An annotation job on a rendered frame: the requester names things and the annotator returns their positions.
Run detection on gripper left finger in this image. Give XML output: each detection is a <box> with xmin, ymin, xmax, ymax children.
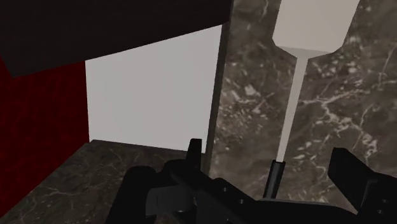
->
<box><xmin>105</xmin><ymin>138</ymin><xmax>259</xmax><ymax>224</ymax></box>

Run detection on white spatula with black handle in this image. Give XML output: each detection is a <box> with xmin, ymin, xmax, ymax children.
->
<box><xmin>262</xmin><ymin>0</ymin><xmax>361</xmax><ymax>200</ymax></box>

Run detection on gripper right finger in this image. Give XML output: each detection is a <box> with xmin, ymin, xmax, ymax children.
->
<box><xmin>327</xmin><ymin>146</ymin><xmax>397</xmax><ymax>224</ymax></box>

